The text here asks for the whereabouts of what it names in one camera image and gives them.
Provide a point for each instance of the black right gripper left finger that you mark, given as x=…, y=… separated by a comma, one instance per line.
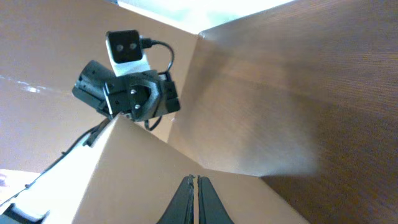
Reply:
x=180, y=208

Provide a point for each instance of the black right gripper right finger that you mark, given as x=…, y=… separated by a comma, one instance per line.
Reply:
x=211, y=209

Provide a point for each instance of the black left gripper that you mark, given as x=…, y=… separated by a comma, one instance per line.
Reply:
x=143, y=95

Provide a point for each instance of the cardboard box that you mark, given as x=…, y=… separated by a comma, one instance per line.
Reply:
x=44, y=47

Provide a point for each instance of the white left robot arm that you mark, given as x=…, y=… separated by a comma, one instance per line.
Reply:
x=64, y=179

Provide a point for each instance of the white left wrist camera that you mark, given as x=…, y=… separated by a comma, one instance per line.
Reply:
x=125, y=52

